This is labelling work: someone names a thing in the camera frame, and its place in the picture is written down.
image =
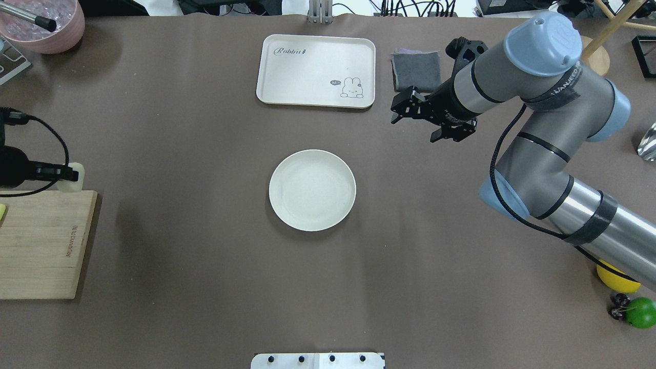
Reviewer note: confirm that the metal muddler stick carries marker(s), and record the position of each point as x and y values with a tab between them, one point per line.
40	21

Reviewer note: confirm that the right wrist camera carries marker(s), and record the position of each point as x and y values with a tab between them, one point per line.
464	51

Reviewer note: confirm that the white camera pillar base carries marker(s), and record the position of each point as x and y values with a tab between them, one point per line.
365	359

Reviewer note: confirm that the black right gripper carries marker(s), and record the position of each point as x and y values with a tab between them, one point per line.
445	104

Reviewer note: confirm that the wooden cup tree stand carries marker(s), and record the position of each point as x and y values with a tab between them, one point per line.
594	54

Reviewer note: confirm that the cream round plate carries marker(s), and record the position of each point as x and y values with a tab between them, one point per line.
312	190

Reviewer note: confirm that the grey folded cloth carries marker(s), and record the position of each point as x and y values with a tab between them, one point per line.
420	69

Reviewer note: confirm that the wooden cutting board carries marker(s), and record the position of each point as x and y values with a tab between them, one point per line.
43	241

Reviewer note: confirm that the metal scoop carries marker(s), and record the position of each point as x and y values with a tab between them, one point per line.
646	146

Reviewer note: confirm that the aluminium frame post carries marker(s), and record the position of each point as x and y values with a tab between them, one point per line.
320	12

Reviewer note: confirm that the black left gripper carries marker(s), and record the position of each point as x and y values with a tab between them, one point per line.
12	167

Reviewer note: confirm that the cream rectangular tray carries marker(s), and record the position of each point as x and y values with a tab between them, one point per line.
317	71

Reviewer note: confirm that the green lime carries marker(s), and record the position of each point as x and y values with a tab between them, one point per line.
639	312

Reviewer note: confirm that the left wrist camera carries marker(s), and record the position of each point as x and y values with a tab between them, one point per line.
11	117

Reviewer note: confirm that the white steamed bun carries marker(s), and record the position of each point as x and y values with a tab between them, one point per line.
72	183

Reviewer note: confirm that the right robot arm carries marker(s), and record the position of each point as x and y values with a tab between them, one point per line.
539	61

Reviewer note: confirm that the pink bowl with ice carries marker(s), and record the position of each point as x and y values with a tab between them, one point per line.
70	29

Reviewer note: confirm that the yellow lemon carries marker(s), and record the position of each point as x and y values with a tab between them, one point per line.
617	283

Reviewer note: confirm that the white cup rack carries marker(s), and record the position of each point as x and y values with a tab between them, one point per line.
13	62

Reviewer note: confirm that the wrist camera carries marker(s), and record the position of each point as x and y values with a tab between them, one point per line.
11	117
464	51

